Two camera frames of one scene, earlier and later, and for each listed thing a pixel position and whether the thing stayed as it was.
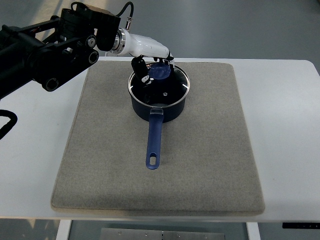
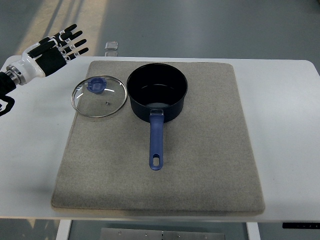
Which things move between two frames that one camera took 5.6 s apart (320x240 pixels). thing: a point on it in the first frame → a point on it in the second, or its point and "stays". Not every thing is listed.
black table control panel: (302, 225) stays
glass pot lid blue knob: (168, 86) → (98, 96)
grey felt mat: (206, 163) stays
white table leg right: (253, 232) stays
